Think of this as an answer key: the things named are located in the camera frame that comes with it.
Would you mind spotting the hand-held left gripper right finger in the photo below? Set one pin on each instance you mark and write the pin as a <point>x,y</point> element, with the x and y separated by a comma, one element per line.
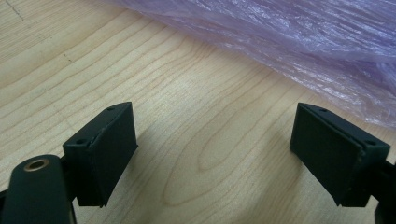
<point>330,155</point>

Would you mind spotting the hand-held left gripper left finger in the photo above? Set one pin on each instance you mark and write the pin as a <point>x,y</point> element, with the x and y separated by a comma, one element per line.
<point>106,155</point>

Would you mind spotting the purple plastic trash bag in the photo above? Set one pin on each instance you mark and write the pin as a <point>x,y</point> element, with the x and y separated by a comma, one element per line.
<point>295,37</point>

